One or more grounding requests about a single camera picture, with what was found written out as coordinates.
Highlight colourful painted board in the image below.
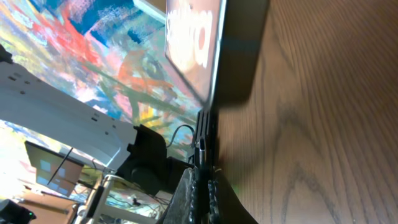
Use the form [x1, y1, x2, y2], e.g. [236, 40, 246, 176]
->
[0, 0, 203, 200]

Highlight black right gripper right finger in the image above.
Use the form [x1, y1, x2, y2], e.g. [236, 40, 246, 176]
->
[210, 169, 257, 224]

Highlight white metal frame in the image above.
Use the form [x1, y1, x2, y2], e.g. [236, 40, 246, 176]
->
[74, 174, 168, 224]

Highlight black USB charging cable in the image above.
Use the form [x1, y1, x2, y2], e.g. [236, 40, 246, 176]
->
[166, 124, 208, 170]

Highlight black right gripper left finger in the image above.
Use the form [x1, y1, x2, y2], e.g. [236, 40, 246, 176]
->
[157, 168, 195, 224]

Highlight brown box with squares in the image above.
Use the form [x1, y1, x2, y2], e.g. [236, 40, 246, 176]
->
[24, 141, 83, 197]

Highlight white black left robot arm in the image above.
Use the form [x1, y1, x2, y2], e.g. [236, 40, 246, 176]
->
[1, 49, 191, 195]

